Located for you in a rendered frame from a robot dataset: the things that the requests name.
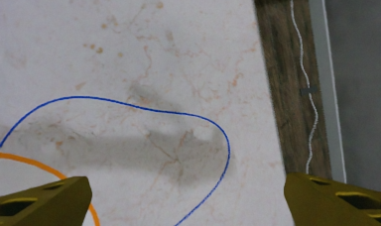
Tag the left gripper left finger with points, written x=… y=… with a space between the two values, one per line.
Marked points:
x=63 y=202

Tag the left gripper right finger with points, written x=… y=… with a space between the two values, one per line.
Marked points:
x=318 y=201

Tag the orange painted ring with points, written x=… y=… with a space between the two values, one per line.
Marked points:
x=52 y=170

